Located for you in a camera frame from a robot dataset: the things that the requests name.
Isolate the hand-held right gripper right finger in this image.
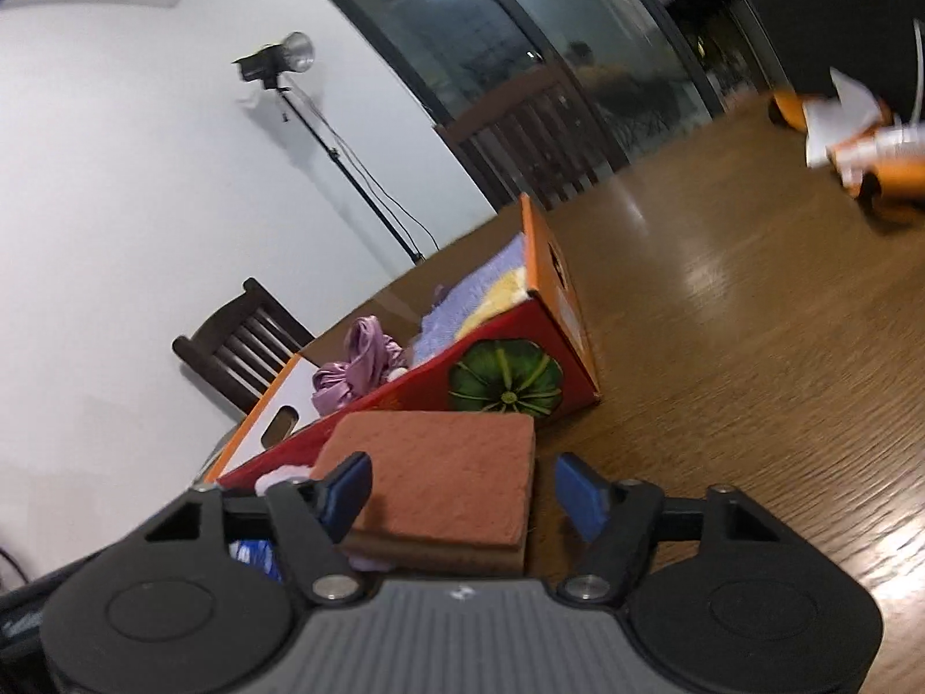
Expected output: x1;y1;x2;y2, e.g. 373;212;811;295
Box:
553;452;782;604

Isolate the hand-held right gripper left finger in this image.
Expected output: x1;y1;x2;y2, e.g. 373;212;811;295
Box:
145;452;375;604

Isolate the brown sponge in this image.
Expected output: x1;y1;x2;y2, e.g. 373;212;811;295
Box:
312;411;537;574

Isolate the purple satin scrunchie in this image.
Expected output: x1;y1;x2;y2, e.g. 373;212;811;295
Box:
310;316;409;416

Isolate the red and orange cardboard box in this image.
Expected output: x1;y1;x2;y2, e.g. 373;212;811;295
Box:
202;194;602;493

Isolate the purple knitted pillow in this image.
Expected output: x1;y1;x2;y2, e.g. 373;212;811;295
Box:
412;233;528;366

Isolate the dark wooden chair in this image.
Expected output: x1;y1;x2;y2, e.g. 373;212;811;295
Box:
172;276;319;416
434;61;630;212

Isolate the black light stand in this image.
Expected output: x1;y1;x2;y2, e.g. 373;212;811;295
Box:
278;83;427;265

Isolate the black studio light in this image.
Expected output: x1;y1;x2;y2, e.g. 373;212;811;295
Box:
232;31;317;88

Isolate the dark framed sliding glass door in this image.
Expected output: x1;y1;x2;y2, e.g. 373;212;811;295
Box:
285;0;796;182

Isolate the black monitor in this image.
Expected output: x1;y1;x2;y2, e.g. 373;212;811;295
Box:
708;0;925;98

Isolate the white cable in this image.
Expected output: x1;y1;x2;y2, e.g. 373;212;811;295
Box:
909;0;925;127

